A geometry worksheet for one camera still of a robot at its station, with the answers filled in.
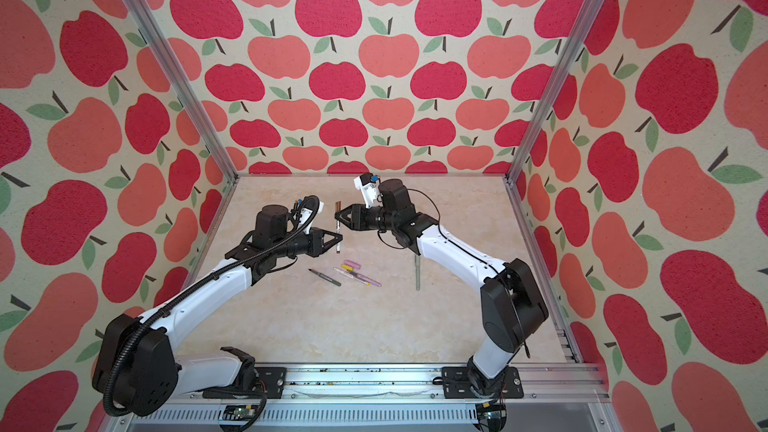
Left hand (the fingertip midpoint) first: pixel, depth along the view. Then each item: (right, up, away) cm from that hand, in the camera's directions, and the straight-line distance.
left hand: (344, 239), depth 78 cm
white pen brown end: (-1, +2, 0) cm, 3 cm away
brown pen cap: (-2, +9, 0) cm, 9 cm away
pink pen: (+5, -14, +14) cm, 21 cm away
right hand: (0, +7, 0) cm, 7 cm away
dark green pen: (-8, -14, +15) cm, 22 cm away
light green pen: (+22, -9, +18) cm, 29 cm away
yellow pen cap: (-2, -11, +17) cm, 20 cm away
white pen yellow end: (+1, -14, +15) cm, 20 cm away
